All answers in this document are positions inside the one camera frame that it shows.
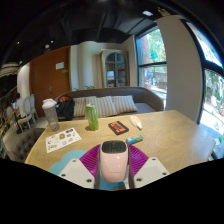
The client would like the arched glass-door cabinet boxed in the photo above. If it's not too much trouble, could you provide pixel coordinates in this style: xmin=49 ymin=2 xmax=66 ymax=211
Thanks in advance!
xmin=99 ymin=49 xmax=130 ymax=89

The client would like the grey tufted chair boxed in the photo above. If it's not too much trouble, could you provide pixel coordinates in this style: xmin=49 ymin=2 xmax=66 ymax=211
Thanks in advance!
xmin=3 ymin=127 xmax=46 ymax=163

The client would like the black and red flat box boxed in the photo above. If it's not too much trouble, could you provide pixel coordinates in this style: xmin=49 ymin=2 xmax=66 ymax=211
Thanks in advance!
xmin=107 ymin=120 xmax=130 ymax=136

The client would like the striped cushion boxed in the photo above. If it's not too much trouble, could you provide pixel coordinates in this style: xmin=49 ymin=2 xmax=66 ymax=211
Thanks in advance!
xmin=94 ymin=95 xmax=118 ymax=118
xmin=72 ymin=96 xmax=88 ymax=118
xmin=111 ymin=94 xmax=139 ymax=115

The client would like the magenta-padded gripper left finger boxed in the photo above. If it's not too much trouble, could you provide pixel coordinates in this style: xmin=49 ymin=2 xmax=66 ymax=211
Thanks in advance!
xmin=57 ymin=143 xmax=102 ymax=190

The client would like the person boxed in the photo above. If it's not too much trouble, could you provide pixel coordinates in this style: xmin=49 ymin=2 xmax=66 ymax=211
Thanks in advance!
xmin=13 ymin=92 xmax=26 ymax=118

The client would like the green drink can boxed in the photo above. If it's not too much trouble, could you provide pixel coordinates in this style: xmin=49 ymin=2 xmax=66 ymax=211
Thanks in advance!
xmin=85 ymin=102 xmax=100 ymax=132

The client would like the brown wooden door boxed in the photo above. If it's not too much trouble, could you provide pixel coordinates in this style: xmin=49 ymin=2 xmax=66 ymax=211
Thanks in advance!
xmin=29 ymin=46 xmax=73 ymax=118

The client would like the clear shaker bottle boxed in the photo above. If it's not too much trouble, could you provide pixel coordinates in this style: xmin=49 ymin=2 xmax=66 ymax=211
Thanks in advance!
xmin=41 ymin=98 xmax=61 ymax=132

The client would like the grey-brown curved sofa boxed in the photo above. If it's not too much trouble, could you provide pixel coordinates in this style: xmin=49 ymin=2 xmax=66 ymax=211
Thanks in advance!
xmin=54 ymin=86 xmax=165 ymax=121

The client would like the black backpack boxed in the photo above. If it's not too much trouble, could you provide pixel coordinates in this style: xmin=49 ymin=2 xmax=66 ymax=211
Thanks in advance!
xmin=55 ymin=94 xmax=76 ymax=121

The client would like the white plastic-wrapped item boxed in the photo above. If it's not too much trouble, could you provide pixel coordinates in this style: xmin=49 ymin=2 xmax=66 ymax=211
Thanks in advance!
xmin=128 ymin=114 xmax=143 ymax=131

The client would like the pink computer mouse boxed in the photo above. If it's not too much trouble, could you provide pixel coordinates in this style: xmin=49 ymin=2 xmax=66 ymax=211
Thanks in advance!
xmin=99 ymin=140 xmax=130 ymax=184

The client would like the large black-framed side window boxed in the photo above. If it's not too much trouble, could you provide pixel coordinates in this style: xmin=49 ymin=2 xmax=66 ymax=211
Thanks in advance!
xmin=186 ymin=21 xmax=224 ymax=158

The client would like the small blue-green packet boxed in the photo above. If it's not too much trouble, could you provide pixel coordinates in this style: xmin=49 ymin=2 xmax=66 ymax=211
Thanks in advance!
xmin=125 ymin=134 xmax=144 ymax=145

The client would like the white sticker sheet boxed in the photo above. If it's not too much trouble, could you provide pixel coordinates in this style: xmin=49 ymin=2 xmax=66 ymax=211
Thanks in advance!
xmin=44 ymin=127 xmax=83 ymax=154

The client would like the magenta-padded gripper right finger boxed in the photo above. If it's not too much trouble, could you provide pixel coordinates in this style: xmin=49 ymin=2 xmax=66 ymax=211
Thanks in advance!
xmin=127 ymin=143 xmax=170 ymax=190

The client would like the group of white chairs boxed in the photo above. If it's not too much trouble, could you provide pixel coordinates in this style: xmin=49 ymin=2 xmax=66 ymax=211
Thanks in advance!
xmin=0 ymin=93 xmax=38 ymax=134

